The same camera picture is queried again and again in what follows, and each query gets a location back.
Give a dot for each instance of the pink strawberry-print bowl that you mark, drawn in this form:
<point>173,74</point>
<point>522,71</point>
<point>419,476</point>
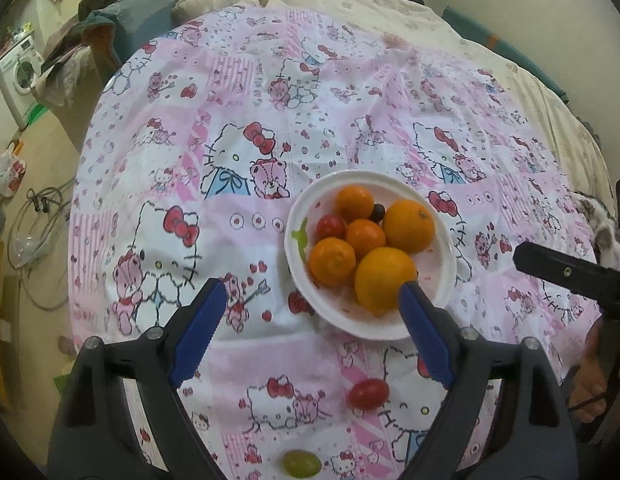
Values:
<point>440,266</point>

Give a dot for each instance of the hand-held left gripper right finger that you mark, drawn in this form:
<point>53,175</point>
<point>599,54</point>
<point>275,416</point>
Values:
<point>425,332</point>

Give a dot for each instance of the dark purple grape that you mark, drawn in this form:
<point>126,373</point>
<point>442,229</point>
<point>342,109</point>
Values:
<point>378,212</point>

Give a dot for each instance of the green basin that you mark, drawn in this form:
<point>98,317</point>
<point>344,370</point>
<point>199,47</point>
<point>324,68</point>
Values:
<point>35,116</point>

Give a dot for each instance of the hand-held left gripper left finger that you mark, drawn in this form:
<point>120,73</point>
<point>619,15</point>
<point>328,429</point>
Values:
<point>199,332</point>

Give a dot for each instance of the person's right hand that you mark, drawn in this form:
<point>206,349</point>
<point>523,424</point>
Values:
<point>590,385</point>

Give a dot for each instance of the white and red plastic bag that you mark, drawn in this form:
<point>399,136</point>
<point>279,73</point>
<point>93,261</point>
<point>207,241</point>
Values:
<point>9,170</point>

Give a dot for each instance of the pile of clothes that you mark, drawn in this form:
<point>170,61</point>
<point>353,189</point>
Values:
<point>74,50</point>

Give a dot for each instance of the clear plastic basin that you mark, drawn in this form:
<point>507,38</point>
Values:
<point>27,245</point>

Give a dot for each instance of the pink cartoon printed blanket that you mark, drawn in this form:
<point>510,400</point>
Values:
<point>229,110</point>

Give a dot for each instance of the teal mat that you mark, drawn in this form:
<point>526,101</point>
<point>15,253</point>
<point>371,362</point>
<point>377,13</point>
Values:
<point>520,55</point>

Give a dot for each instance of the grey plush fabric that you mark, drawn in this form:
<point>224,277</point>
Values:
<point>597,225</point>

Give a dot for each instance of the white washing machine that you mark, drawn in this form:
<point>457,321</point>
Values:
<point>19,72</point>

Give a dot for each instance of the large orange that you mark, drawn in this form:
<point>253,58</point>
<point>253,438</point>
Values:
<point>409,226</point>
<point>384,281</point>

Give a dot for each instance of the red cherry tomato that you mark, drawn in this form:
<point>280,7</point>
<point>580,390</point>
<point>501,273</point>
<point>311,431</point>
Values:
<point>331,226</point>
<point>368,394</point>

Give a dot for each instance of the green grape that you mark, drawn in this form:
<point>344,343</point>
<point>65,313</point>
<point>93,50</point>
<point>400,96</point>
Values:
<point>301,463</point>

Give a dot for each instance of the small mandarin orange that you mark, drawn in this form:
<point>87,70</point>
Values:
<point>332,261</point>
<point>366,238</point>
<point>354,203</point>

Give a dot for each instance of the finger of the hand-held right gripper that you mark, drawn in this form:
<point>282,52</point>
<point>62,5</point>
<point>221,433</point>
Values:
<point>565,270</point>

